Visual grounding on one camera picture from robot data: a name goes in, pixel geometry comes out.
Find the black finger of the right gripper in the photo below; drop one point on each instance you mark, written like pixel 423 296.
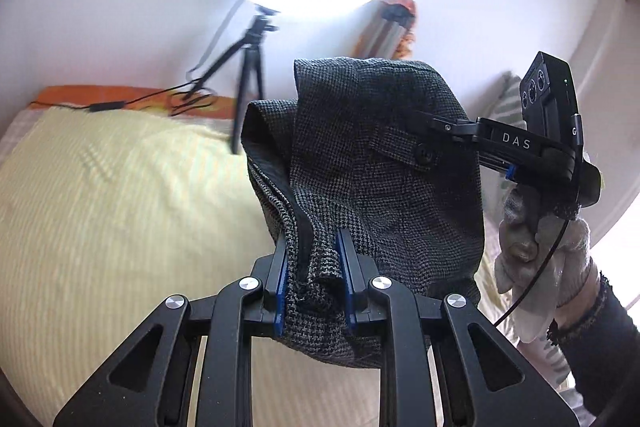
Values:
pixel 438 128

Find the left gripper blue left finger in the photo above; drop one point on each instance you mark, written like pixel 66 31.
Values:
pixel 275 287

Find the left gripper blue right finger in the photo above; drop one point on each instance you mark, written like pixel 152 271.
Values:
pixel 357 271

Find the grey houndstooth pants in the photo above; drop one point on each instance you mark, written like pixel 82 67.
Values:
pixel 350 152

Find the right forearm dark sleeve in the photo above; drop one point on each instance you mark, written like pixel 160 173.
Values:
pixel 602 351

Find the right hand in white glove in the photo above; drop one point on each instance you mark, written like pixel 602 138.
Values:
pixel 545 264

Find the green patterned white pillow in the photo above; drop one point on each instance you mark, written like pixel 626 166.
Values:
pixel 508 108

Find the silver folded tripod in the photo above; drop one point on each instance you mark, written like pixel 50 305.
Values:
pixel 386 31

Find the yellow striped bed sheet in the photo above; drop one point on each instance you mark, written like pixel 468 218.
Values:
pixel 102 216

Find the black mini tripod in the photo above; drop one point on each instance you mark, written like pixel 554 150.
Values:
pixel 250 45

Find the black camera box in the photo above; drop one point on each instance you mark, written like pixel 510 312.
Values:
pixel 549 103

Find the orange wooden bed frame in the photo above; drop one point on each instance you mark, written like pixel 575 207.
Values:
pixel 164 102

